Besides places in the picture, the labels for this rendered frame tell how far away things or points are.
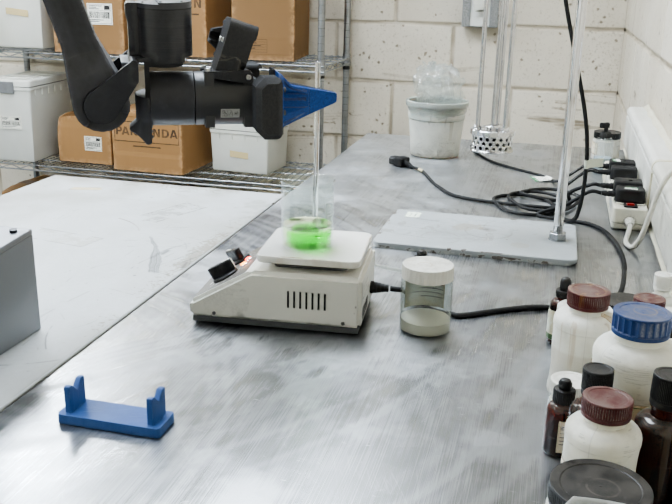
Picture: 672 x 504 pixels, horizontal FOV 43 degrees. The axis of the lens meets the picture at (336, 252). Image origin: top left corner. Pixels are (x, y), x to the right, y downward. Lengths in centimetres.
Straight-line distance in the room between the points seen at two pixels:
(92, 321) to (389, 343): 35
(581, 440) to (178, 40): 55
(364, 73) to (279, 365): 260
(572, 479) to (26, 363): 57
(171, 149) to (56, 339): 232
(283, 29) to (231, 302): 221
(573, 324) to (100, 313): 55
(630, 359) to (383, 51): 276
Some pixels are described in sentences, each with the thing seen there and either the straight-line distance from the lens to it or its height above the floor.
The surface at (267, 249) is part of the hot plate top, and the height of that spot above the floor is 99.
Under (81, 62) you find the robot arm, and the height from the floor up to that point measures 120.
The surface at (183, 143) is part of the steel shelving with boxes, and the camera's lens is 327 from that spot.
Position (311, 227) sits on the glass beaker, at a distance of 96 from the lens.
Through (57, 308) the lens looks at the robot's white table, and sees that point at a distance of 109.
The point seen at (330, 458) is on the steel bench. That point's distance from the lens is 74.
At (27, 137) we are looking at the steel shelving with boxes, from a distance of 357.
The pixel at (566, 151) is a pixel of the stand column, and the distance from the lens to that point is 132.
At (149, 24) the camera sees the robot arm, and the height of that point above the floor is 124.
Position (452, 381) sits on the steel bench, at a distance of 89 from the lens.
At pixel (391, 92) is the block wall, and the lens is 342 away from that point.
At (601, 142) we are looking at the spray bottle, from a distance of 190.
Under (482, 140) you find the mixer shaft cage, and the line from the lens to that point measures 130.
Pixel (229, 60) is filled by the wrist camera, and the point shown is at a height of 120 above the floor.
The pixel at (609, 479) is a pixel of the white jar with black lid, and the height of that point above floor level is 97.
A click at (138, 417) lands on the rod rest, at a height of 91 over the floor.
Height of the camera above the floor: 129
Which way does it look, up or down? 18 degrees down
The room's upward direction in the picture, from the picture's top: 1 degrees clockwise
